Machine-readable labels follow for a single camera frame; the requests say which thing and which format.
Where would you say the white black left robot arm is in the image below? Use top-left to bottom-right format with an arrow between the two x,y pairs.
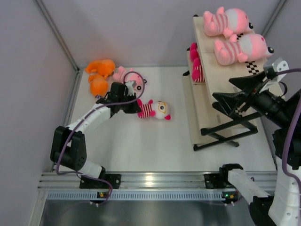
50,81 -> 141,188

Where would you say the cream two-tier folding shelf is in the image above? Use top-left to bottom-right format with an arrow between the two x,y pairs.
182,14 -> 287,151

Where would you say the orange plush lower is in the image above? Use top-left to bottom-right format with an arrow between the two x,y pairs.
88,74 -> 109,98

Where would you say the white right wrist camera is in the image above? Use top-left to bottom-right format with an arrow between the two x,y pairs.
263,57 -> 289,82

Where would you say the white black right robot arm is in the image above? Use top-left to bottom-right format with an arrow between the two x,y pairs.
214,72 -> 301,226

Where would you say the small pink striped plush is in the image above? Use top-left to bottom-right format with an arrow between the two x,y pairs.
113,66 -> 147,91

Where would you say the pink striped plush back shelf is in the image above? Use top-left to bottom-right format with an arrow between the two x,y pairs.
203,7 -> 253,38

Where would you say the pink striped plush shelf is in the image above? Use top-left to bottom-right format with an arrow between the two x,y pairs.
214,33 -> 274,66
203,7 -> 253,38

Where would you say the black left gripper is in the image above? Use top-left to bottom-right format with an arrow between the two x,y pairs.
118,92 -> 141,113

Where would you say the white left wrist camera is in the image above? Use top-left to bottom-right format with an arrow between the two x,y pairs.
125,81 -> 136,96

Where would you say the pink striped plush front shelf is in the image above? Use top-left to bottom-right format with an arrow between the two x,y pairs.
214,33 -> 274,66

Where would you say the magenta plush on lower shelf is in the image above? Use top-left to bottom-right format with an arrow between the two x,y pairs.
190,42 -> 205,82

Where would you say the aluminium rail frame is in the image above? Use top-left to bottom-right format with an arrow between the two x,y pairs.
38,171 -> 277,190

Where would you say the orange plush upper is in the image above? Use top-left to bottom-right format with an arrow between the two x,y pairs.
85,59 -> 116,76

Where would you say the grey slotted cable duct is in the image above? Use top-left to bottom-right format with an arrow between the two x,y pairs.
47,190 -> 225,201

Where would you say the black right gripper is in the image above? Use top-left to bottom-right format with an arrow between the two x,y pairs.
212,69 -> 293,126

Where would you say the orange plush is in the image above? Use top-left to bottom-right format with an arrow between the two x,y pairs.
85,59 -> 116,76
88,74 -> 109,98

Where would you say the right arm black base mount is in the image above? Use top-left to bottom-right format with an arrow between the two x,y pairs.
204,173 -> 233,189

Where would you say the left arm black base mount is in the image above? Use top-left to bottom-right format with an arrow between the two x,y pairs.
79,169 -> 121,189

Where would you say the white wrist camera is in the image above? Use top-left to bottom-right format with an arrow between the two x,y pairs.
263,57 -> 289,82
125,81 -> 136,96

